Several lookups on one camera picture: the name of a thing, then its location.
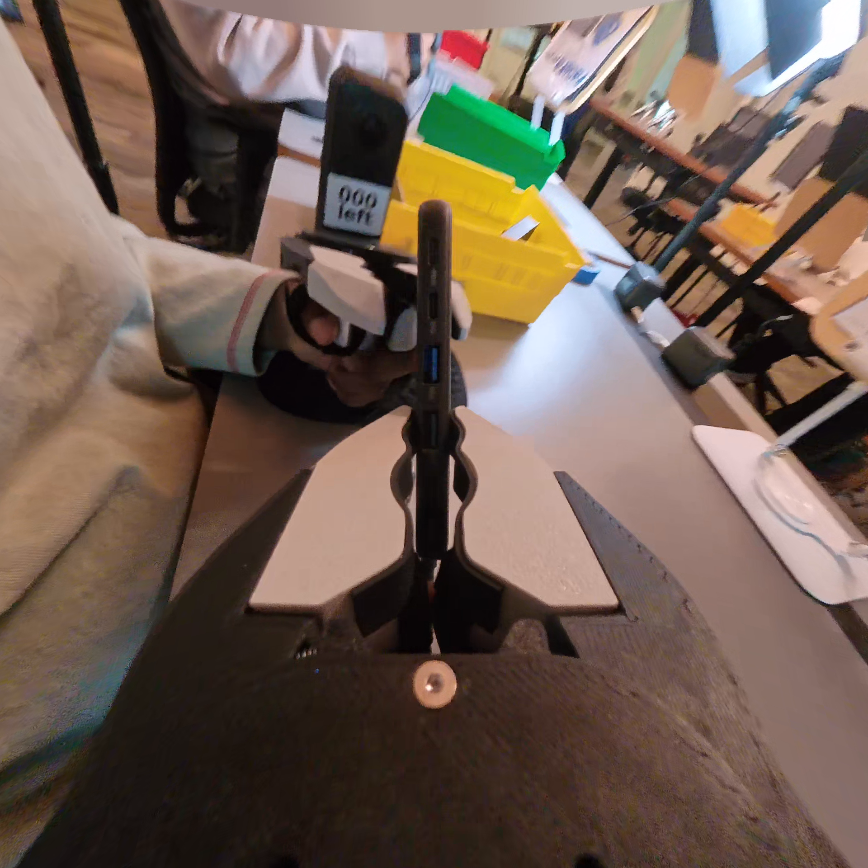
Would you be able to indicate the black pole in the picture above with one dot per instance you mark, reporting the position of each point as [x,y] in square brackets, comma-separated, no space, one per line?
[74,108]

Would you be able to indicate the green plastic bin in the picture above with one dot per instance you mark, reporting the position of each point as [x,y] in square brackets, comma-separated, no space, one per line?
[488,129]

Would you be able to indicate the black quilted pad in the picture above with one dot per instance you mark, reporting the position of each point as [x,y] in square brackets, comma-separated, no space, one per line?
[291,400]

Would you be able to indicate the yellow plastic bin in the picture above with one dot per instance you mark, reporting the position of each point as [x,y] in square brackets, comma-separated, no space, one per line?
[488,271]

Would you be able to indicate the white paper label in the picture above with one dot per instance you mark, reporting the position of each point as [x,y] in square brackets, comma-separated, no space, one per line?
[521,229]

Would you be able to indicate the person's left hand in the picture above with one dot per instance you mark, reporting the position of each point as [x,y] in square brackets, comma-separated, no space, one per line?
[369,380]

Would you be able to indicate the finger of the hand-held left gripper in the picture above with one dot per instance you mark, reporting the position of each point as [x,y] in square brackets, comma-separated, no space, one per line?
[462,312]
[346,285]

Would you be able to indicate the small yellow bin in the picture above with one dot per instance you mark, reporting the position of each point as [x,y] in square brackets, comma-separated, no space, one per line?
[746,225]

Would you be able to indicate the grey usb hub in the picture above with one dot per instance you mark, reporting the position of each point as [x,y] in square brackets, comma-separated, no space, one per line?
[434,305]

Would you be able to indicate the black power adapter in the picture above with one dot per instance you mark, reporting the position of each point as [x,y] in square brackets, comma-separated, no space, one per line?
[698,356]
[641,288]

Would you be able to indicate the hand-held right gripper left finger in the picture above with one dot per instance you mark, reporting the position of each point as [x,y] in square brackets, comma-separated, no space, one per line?
[339,536]

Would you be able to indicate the person's beige sweatshirt torso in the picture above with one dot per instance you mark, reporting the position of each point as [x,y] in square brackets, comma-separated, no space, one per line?
[68,339]

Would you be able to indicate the black office chair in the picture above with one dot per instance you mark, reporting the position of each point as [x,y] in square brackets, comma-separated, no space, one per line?
[203,169]

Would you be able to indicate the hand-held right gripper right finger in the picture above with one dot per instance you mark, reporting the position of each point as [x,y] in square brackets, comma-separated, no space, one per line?
[536,536]

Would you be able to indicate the person's left forearm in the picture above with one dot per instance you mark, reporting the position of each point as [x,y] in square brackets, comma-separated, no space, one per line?
[203,305]

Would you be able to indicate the red plastic bin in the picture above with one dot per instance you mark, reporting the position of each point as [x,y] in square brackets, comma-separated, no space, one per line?
[464,47]

